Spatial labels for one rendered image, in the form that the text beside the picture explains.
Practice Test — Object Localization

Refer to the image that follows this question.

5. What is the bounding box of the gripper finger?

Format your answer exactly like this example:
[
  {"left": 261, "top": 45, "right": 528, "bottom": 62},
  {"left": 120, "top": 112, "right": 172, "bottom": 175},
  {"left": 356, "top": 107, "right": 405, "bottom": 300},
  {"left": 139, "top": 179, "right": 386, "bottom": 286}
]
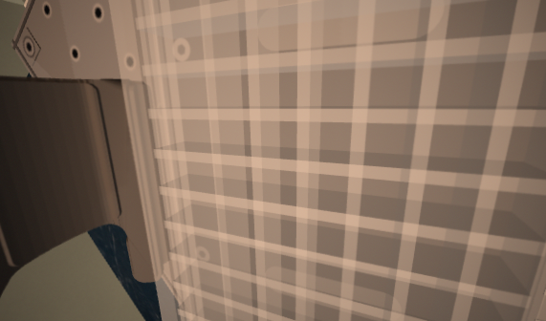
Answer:
[{"left": 0, "top": 75, "right": 155, "bottom": 297}]

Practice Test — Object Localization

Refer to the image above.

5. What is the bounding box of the grey perforated base plate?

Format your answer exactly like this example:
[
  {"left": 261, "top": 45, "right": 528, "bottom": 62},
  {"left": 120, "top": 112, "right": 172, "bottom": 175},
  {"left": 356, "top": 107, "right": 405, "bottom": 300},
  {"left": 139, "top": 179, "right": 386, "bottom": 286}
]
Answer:
[{"left": 11, "top": 0, "right": 120, "bottom": 79}]

